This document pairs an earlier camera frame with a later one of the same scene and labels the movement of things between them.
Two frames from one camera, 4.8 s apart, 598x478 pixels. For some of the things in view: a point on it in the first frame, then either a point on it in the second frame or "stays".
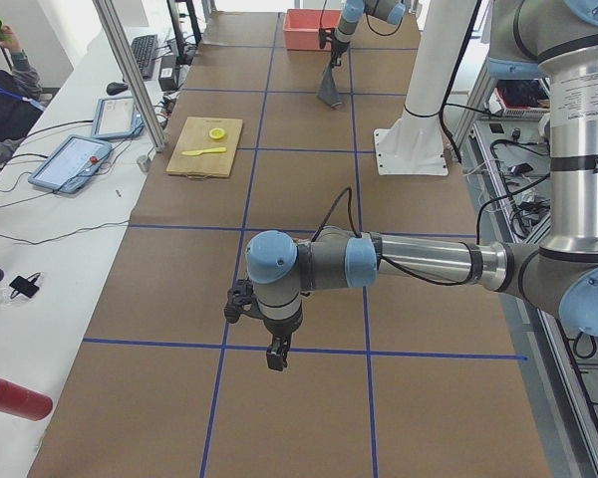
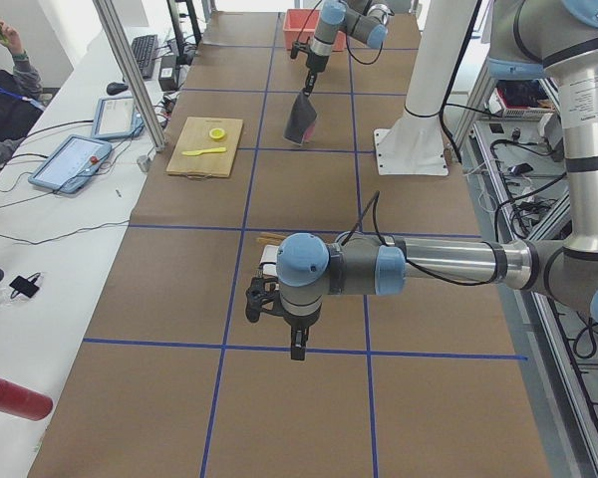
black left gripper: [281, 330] → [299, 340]
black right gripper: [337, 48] → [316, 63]
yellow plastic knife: [197, 152] stays
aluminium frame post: [142, 92] stays
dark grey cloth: [328, 92] → [302, 115]
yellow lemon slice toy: [217, 132] stays
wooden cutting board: [195, 135] stays
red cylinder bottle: [1, 394] stays
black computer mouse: [114, 88] stays
